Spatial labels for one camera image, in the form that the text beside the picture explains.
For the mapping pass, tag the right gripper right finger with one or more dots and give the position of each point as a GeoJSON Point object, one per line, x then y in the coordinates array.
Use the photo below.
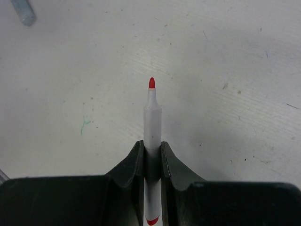
{"type": "Point", "coordinates": [178, 198]}

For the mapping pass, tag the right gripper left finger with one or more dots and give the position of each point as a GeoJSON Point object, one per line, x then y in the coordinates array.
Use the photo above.
{"type": "Point", "coordinates": [125, 195]}

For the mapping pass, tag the red marker pen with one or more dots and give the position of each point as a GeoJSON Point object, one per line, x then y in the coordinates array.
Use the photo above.
{"type": "Point", "coordinates": [152, 136]}

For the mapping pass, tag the light blue highlighter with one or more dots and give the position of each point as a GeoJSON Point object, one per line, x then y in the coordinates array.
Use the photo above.
{"type": "Point", "coordinates": [24, 11]}

